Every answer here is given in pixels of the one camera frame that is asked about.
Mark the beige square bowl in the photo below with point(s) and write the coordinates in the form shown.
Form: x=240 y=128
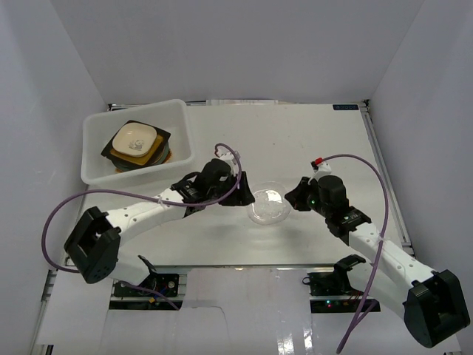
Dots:
x=134 y=139

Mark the aluminium table frame rail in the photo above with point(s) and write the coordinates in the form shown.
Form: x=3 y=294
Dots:
x=395 y=211

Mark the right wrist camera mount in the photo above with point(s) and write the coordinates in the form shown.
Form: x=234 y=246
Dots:
x=320 y=169

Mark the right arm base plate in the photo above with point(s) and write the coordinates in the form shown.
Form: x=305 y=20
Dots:
x=328 y=297

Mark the blue label sticker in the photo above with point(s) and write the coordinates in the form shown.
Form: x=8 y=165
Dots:
x=345 y=107

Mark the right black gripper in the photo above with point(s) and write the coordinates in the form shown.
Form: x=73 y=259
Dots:
x=296 y=197

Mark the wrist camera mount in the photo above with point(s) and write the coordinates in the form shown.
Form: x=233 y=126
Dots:
x=229 y=158
x=320 y=169

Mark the teal round plate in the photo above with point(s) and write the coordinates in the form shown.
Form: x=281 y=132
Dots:
x=155 y=156

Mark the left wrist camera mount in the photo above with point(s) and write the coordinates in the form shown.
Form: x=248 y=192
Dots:
x=229 y=158

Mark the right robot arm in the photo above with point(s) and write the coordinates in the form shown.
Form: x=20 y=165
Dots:
x=430 y=302

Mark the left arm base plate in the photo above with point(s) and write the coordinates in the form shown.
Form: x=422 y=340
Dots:
x=158 y=292

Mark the white plastic bin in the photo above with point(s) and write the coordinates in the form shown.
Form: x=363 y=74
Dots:
x=98 y=129

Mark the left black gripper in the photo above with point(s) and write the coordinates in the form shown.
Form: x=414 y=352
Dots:
x=239 y=190

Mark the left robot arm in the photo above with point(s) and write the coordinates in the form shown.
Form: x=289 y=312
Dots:
x=95 y=244

